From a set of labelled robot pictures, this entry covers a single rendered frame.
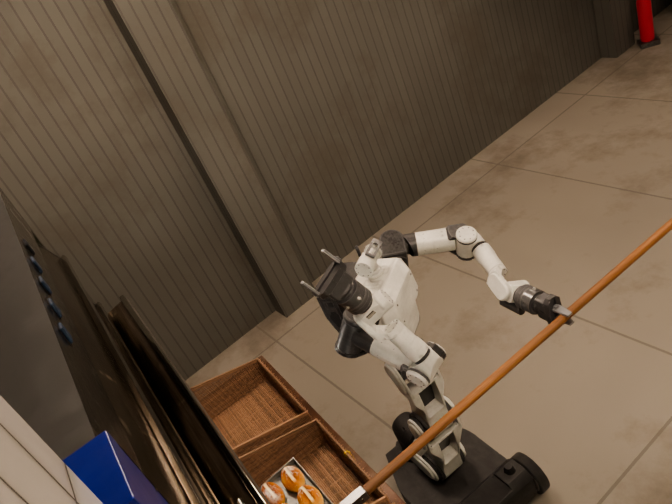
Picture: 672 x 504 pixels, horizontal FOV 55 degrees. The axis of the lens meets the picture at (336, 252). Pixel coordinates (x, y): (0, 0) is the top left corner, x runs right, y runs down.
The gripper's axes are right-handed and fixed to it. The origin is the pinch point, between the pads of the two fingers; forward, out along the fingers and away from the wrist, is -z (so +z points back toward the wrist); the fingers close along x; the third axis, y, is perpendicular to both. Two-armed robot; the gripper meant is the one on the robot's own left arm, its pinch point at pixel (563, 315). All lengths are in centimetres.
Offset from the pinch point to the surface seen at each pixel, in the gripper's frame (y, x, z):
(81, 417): 124, -91, -27
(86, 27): 42, -110, 279
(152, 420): 119, -54, 12
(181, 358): 103, 105, 273
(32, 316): 126, -91, 19
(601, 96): -317, 121, 254
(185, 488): 120, -54, -14
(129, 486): 120, -96, -55
